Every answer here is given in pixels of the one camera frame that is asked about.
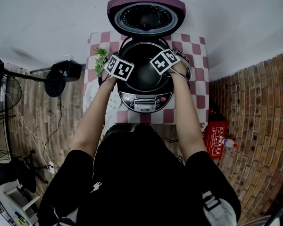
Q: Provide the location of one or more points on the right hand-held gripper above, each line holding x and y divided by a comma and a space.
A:
162, 61

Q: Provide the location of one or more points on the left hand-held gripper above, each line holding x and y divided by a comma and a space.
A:
119, 67

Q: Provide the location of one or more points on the black pot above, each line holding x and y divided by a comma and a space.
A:
143, 72

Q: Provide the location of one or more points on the white perforated steamer tray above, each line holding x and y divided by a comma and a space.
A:
88, 95

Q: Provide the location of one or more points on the person's left forearm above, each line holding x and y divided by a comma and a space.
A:
92, 116

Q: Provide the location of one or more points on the person's right forearm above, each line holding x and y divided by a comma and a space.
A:
188, 116

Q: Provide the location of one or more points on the green artificial plant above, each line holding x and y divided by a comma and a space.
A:
100, 62

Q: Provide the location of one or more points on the purple black rice cooker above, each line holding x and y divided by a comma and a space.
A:
146, 102

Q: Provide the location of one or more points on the pink white checkered tablecloth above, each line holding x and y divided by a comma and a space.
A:
198, 95

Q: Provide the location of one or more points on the black waste bin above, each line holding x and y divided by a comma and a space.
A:
68, 70

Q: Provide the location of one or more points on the black standing fan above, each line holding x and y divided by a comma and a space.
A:
55, 87

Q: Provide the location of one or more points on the red fire equipment box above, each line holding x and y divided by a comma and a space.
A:
214, 135

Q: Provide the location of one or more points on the white bottle with red cap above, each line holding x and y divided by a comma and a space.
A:
227, 142

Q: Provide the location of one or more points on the person's black shirt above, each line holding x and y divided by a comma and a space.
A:
136, 173

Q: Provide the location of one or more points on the white power strip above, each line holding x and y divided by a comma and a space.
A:
51, 166

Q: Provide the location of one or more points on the black chair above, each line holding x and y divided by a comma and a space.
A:
9, 173

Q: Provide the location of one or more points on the white stool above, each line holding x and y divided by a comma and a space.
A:
26, 204

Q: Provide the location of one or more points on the white wall socket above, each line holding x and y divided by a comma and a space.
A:
68, 56

